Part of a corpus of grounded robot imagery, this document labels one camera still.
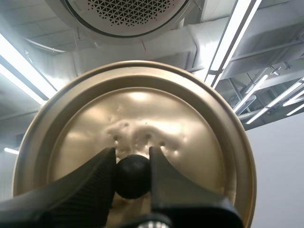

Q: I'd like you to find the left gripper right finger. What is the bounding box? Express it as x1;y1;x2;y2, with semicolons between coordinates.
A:
149;145;245;228

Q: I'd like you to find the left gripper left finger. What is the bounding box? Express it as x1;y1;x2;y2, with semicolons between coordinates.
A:
0;147;117;228

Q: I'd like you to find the gold lid with black knob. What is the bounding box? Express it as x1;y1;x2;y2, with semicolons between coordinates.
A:
12;60;258;228

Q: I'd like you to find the white ceiling light strip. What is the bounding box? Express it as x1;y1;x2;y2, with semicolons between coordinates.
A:
234;73;269;113
205;0;262;87
0;33;58;105
244;77;304;125

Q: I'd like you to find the round white ceiling air conditioner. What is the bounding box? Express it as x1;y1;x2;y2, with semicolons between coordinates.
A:
44;0;202;44

